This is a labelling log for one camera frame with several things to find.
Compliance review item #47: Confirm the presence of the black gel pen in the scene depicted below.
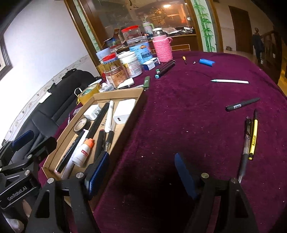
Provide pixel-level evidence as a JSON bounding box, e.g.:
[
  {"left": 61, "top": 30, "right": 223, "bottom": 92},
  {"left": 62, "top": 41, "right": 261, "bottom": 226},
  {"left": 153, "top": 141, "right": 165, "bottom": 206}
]
[{"left": 238, "top": 117, "right": 252, "bottom": 183}]

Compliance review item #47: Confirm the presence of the silver marker pen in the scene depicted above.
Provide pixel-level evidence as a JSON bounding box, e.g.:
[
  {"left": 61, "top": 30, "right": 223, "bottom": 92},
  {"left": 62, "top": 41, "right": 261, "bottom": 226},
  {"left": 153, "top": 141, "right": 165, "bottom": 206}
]
[{"left": 105, "top": 100, "right": 114, "bottom": 133}]

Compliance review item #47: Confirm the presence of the white long tube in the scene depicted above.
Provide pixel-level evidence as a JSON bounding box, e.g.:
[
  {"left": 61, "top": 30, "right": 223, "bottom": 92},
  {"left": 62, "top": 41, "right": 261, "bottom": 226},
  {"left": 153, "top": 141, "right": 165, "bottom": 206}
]
[{"left": 61, "top": 157, "right": 74, "bottom": 180}]

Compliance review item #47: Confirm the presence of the black sofa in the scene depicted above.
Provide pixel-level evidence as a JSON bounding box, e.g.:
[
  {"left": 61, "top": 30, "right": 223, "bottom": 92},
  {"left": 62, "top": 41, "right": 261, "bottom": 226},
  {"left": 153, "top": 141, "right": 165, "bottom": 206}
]
[{"left": 9, "top": 68, "right": 102, "bottom": 166}]

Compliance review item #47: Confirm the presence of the white glue bottle orange cap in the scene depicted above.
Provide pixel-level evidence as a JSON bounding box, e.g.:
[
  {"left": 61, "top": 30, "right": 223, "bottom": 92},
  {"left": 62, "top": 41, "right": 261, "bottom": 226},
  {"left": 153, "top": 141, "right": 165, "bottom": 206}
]
[{"left": 72, "top": 138, "right": 94, "bottom": 167}]

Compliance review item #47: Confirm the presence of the yellow black pen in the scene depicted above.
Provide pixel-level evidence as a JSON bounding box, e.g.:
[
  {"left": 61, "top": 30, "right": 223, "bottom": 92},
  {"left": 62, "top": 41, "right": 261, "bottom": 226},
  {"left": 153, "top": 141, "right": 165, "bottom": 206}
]
[{"left": 249, "top": 109, "right": 258, "bottom": 161}]

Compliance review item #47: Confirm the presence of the black electrical tape roll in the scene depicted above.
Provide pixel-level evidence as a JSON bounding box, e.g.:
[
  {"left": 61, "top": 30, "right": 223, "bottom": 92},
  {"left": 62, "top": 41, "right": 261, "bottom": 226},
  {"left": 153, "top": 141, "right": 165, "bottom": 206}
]
[{"left": 73, "top": 117, "right": 91, "bottom": 135}]

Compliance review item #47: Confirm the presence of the black marker grey cap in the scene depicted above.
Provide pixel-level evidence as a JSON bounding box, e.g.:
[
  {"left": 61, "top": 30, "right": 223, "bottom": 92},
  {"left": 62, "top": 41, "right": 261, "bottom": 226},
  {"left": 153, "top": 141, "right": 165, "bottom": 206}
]
[{"left": 86, "top": 102, "right": 109, "bottom": 139}]

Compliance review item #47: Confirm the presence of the purple tablecloth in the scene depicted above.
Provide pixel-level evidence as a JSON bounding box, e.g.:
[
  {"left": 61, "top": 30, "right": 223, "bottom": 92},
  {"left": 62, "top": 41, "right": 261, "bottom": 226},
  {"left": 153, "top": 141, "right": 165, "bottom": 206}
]
[{"left": 38, "top": 50, "right": 287, "bottom": 233}]

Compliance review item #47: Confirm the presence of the white charger with prongs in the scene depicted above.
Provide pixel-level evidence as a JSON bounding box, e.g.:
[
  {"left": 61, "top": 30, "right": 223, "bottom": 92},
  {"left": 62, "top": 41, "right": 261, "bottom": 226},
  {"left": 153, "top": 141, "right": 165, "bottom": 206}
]
[{"left": 84, "top": 104, "right": 102, "bottom": 121}]

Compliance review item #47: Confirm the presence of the black marker on table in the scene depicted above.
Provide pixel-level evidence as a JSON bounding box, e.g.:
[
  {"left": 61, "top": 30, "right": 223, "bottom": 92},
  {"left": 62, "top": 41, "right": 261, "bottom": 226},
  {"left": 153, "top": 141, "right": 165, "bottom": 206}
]
[{"left": 225, "top": 98, "right": 260, "bottom": 112}]

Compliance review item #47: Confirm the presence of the yellow packing tape roll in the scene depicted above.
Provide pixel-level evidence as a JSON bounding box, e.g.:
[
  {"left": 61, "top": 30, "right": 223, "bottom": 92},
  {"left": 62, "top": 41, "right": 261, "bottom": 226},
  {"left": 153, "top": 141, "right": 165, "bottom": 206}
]
[{"left": 77, "top": 83, "right": 101, "bottom": 105}]

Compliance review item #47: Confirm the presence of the cardboard box tray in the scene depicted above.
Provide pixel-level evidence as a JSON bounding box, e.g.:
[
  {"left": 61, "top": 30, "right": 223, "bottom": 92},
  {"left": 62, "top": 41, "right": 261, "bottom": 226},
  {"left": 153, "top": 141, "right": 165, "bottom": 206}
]
[{"left": 42, "top": 87, "right": 145, "bottom": 181}]

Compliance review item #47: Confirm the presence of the white power adapter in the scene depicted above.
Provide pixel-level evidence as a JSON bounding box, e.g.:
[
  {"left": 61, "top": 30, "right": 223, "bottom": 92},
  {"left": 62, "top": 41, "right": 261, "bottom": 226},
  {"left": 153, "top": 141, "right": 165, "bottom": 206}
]
[{"left": 113, "top": 99, "right": 136, "bottom": 124}]

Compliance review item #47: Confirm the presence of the white barcode box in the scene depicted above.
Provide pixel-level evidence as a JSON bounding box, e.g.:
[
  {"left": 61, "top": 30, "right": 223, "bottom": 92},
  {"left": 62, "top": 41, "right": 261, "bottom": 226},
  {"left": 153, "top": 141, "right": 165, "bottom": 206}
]
[{"left": 99, "top": 84, "right": 114, "bottom": 93}]

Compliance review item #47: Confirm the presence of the white pen on table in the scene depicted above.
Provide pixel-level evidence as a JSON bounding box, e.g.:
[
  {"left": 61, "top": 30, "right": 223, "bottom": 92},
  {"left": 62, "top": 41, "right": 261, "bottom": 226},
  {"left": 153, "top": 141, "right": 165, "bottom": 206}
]
[{"left": 211, "top": 79, "right": 249, "bottom": 84}]

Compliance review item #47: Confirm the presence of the clear jar with sticks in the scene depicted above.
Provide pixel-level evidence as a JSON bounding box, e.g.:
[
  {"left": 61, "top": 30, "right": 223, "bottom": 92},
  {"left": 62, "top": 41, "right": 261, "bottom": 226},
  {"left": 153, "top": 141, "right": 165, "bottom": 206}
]
[{"left": 104, "top": 65, "right": 129, "bottom": 88}]

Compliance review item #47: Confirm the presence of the green lighter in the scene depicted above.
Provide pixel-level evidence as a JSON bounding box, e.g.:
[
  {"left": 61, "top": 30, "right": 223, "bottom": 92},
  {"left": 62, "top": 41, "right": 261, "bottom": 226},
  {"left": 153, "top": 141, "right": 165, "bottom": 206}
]
[{"left": 143, "top": 76, "right": 150, "bottom": 91}]

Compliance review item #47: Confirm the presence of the blue lighter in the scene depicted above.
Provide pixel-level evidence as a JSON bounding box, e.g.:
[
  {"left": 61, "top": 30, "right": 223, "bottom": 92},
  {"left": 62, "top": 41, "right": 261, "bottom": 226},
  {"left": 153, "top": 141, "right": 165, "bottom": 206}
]
[{"left": 199, "top": 59, "right": 215, "bottom": 67}]

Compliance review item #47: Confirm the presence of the black marker blue cap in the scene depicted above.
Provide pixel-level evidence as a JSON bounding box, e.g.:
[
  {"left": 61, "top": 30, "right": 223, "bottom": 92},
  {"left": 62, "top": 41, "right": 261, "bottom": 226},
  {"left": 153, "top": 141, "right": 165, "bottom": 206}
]
[{"left": 155, "top": 63, "right": 175, "bottom": 79}]

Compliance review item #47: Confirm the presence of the black marker green cap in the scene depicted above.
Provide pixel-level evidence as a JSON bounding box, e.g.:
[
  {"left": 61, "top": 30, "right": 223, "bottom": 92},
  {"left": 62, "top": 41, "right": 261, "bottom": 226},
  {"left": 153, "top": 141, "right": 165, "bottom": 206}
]
[{"left": 156, "top": 60, "right": 175, "bottom": 74}]

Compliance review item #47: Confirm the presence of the small white blue box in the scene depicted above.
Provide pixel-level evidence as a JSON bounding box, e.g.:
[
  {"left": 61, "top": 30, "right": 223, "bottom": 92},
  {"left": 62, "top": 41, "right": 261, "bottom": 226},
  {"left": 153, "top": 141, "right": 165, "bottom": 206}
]
[{"left": 143, "top": 57, "right": 161, "bottom": 70}]

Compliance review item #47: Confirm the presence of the white supplement jar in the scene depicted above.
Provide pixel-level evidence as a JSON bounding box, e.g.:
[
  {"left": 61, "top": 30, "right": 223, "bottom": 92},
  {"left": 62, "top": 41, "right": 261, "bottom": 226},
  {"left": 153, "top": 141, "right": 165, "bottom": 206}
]
[{"left": 118, "top": 51, "right": 143, "bottom": 78}]

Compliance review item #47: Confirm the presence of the pink knitted bottle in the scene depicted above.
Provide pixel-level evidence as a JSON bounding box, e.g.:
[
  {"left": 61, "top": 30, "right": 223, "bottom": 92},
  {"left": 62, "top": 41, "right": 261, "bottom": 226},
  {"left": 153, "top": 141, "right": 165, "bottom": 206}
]
[{"left": 152, "top": 28, "right": 173, "bottom": 63}]

